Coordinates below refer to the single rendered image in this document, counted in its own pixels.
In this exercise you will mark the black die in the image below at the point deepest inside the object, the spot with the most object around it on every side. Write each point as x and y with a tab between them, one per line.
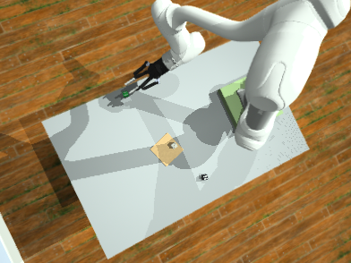
204	177

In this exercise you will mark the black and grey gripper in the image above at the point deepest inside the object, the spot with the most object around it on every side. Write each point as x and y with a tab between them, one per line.
153	74

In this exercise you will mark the tan rectangular mat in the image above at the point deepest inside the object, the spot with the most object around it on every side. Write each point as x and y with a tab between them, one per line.
163	150

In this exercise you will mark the green die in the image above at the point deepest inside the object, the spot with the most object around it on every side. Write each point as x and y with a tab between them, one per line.
125	94

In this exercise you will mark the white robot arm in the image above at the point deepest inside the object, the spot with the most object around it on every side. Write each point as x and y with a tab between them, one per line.
290	41

